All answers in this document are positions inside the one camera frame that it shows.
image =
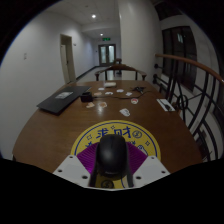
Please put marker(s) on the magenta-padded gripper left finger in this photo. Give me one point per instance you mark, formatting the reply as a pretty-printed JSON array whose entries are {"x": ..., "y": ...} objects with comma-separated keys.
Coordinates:
[{"x": 83, "y": 160}]

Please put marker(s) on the dark framed window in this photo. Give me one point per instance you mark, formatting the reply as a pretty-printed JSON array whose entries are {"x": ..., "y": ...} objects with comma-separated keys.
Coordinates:
[{"x": 178, "y": 55}]

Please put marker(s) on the long white paper strip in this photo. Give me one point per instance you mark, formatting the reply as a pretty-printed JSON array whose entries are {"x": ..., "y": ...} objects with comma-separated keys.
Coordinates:
[{"x": 165, "y": 105}]

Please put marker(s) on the small black box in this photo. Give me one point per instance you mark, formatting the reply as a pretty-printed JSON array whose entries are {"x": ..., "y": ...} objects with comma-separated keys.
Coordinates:
[{"x": 86, "y": 97}]

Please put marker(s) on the yellow round mouse pad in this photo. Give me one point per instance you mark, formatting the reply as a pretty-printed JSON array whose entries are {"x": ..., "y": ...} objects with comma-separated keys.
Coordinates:
[{"x": 115, "y": 131}]

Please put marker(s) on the wooden armchair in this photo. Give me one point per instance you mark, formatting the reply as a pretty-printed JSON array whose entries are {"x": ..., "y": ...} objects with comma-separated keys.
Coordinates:
[{"x": 120, "y": 68}]

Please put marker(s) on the white side door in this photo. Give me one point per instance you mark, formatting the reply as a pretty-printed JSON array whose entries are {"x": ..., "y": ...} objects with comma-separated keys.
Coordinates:
[{"x": 68, "y": 60}]

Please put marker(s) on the small peach sticker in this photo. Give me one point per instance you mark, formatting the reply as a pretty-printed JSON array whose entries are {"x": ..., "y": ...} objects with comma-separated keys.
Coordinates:
[
  {"x": 103, "y": 104},
  {"x": 90, "y": 105}
]

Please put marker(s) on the wood-topped black metal railing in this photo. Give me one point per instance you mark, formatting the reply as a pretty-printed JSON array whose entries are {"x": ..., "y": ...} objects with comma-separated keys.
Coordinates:
[{"x": 193, "y": 63}]

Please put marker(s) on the small red-white sticker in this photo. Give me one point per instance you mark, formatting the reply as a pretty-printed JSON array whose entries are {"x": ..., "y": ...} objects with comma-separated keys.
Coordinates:
[{"x": 134, "y": 101}]

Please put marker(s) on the green exit sign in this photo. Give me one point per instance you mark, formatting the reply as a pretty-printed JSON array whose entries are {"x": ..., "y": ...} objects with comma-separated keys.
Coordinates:
[{"x": 106, "y": 39}]

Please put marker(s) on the black computer mouse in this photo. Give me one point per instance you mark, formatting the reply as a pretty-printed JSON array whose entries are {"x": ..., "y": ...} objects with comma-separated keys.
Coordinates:
[{"x": 112, "y": 155}]

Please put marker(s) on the glass double door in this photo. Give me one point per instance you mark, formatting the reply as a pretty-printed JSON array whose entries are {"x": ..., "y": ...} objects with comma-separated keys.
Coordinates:
[{"x": 107, "y": 54}]

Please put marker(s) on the beige paper pad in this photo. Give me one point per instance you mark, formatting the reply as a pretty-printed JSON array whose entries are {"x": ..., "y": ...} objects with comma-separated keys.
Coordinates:
[{"x": 109, "y": 84}]

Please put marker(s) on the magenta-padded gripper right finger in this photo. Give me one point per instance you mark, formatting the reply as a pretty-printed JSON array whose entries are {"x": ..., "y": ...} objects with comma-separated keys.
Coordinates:
[{"x": 143, "y": 161}]

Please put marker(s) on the black closed laptop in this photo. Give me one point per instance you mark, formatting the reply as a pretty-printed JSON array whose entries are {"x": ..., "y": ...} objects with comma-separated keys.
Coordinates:
[{"x": 63, "y": 99}]

